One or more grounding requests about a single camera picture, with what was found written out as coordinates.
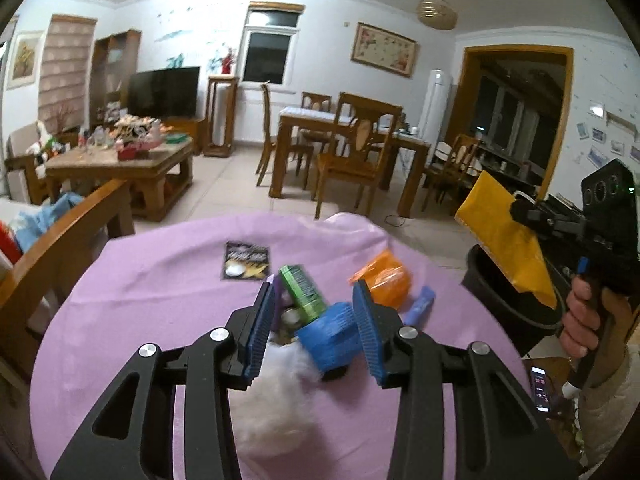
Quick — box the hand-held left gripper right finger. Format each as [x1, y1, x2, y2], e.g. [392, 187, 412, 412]
[351, 280, 576, 480]

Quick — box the group of wall photo prints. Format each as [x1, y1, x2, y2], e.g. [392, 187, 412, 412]
[575, 105, 640, 168]

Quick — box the framed floral picture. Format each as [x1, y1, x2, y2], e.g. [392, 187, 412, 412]
[350, 22, 418, 78]

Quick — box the red cushion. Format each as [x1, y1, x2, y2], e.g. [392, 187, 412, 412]
[0, 222, 23, 263]

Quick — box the wooden dining table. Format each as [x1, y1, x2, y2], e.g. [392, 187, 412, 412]
[269, 106, 431, 218]

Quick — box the beige roller blind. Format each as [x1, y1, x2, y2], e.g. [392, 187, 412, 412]
[39, 14, 97, 121]

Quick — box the wooden television cabinet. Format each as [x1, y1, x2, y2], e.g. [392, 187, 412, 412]
[165, 116, 206, 156]

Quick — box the ceiling lamp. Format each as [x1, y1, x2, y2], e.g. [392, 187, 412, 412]
[416, 0, 458, 31]

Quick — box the smartphone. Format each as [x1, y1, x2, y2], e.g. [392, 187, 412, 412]
[530, 366, 553, 413]

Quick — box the wooden armchair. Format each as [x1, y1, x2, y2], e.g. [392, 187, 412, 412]
[5, 122, 81, 201]

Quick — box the window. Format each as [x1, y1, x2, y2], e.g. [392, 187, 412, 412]
[240, 2, 305, 86]

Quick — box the blue cloth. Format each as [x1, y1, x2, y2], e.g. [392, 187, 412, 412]
[10, 192, 86, 251]

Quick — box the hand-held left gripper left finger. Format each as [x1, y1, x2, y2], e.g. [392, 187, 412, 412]
[50, 280, 278, 480]

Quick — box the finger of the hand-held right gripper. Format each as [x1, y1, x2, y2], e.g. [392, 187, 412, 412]
[509, 192, 556, 241]

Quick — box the cluster of small household items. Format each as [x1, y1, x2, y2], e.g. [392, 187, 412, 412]
[75, 115, 188, 161]

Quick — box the wooden plant stand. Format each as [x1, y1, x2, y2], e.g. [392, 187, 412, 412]
[202, 75, 240, 158]

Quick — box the wooden dining chair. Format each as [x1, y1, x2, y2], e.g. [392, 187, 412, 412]
[422, 134, 482, 211]
[300, 91, 333, 113]

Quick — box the white folding chair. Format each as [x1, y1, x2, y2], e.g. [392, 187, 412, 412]
[431, 141, 481, 171]

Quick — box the black trash bin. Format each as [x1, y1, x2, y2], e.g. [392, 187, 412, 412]
[461, 245, 566, 361]

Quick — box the white standing air conditioner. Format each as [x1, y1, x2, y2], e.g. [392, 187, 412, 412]
[417, 69, 453, 136]

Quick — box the white tissue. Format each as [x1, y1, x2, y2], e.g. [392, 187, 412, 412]
[235, 340, 321, 456]

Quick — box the black snack packet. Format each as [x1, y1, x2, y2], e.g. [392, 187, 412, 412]
[221, 241, 271, 281]

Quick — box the purple tablecloth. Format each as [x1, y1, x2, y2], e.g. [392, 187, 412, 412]
[30, 211, 538, 480]

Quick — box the wooden sofa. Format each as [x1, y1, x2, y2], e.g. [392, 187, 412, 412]
[0, 177, 136, 396]

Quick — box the wooden door frame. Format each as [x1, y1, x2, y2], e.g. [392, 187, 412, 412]
[442, 45, 574, 196]

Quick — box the person's right hand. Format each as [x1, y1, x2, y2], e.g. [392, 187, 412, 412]
[559, 275, 601, 361]

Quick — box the yellow flower wall picture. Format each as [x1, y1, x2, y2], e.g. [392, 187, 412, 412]
[9, 30, 45, 88]

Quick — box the orange plastic wrapper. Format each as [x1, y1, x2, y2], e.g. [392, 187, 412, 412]
[348, 250, 413, 310]

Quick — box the black television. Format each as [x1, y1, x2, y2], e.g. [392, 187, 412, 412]
[127, 66, 201, 120]

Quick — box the white radiator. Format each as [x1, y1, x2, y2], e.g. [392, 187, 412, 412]
[235, 92, 301, 143]

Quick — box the wooden chair with vase splat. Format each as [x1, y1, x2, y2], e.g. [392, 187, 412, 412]
[314, 92, 404, 218]

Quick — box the wooden coffee table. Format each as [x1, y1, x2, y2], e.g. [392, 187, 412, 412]
[45, 135, 195, 223]

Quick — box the wooden bookshelf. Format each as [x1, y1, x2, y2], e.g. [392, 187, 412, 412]
[90, 29, 142, 126]

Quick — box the wooden wall shelf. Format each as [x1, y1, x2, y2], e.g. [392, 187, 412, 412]
[605, 110, 640, 142]

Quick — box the tall slatted wooden chair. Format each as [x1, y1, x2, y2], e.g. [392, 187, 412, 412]
[256, 82, 316, 188]

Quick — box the yellow packet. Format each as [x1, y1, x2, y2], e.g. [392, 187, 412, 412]
[455, 170, 557, 311]

